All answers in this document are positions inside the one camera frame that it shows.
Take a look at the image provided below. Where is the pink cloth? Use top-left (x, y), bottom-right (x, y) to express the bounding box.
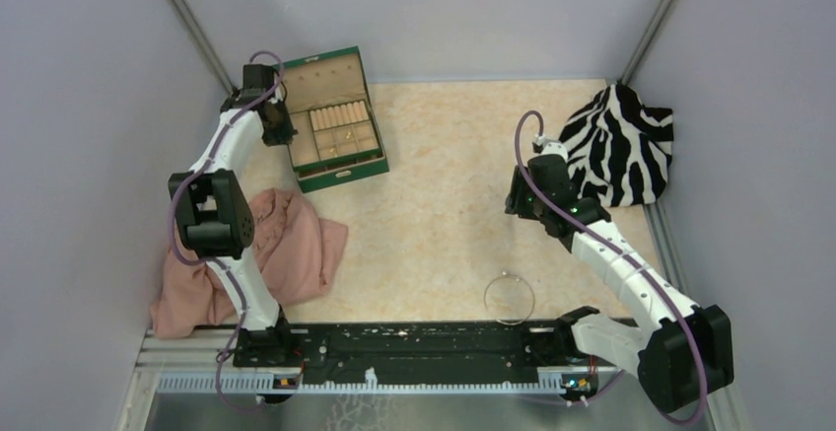
top-left (150, 188), bottom-right (349, 339)

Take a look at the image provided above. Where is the green jewelry box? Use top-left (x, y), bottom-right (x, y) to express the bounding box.
top-left (283, 46), bottom-right (389, 193)

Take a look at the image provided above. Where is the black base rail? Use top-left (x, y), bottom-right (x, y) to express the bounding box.
top-left (233, 321), bottom-right (609, 387)

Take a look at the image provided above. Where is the silver pearl bangle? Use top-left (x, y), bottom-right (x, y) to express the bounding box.
top-left (482, 271), bottom-right (536, 326)

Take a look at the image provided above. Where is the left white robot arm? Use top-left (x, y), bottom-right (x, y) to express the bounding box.
top-left (168, 60), bottom-right (297, 366)

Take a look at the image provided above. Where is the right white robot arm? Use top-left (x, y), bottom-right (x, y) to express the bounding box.
top-left (505, 136), bottom-right (734, 413)

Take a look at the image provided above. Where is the zebra print cloth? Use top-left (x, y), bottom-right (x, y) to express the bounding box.
top-left (559, 83), bottom-right (674, 207)

